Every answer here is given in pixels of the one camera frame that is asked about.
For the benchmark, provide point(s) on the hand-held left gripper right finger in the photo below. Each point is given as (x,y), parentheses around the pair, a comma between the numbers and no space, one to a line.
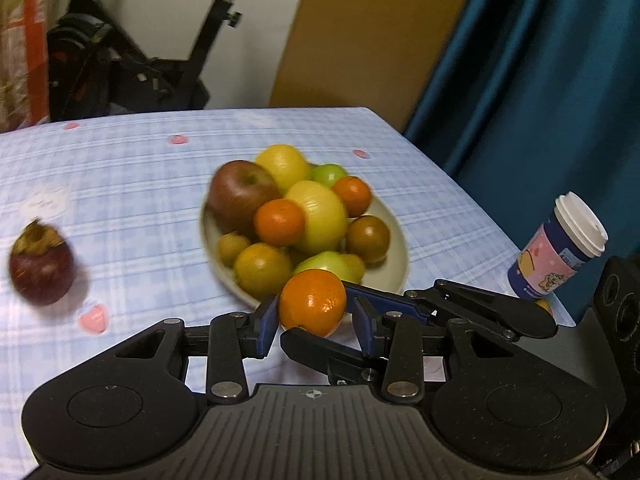
(361,325)

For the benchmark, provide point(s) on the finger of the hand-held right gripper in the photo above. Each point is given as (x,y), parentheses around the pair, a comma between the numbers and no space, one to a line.
(310,345)
(390,302)

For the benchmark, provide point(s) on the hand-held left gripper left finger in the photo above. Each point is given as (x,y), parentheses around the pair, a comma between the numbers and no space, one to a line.
(267,327)

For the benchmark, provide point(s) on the beige round plate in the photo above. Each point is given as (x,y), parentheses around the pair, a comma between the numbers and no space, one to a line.
(390,275)

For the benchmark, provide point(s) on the orange tangerine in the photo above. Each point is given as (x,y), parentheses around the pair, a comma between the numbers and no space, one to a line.
(312,305)
(279,221)
(352,195)

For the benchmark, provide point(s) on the greenish-orange tangerine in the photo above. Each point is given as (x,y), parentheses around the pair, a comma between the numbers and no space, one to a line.
(262,270)

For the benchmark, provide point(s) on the brownish-green tangerine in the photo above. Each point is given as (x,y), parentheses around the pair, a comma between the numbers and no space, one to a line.
(368,237)

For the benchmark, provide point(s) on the yellow citrus fruit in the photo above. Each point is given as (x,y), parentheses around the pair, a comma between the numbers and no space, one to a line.
(320,217)
(282,165)

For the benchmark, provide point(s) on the red-brown apple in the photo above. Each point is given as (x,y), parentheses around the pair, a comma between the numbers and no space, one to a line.
(240,195)

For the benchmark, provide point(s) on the green round fruit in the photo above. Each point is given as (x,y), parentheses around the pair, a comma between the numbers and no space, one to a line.
(327,174)

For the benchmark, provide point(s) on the small yellow round fruit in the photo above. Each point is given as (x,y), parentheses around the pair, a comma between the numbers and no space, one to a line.
(354,267)

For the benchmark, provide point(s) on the small tan round fruit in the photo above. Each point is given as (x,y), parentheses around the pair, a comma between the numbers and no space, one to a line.
(232,247)

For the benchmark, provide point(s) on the paper cup with white lid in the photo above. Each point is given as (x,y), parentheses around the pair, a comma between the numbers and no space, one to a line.
(557,245)

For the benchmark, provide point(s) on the dark purple mangosteen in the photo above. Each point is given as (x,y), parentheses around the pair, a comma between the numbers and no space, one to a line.
(42,265)

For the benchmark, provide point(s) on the blue curtain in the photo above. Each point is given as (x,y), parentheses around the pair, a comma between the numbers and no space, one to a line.
(525,85)

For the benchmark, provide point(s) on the black exercise bike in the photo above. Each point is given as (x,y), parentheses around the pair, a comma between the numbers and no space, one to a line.
(165,80)

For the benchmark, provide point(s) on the wooden door panel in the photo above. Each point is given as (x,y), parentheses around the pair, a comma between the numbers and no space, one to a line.
(375,35)

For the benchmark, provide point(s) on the printed wall cloth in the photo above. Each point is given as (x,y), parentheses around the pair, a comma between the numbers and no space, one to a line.
(20,60)

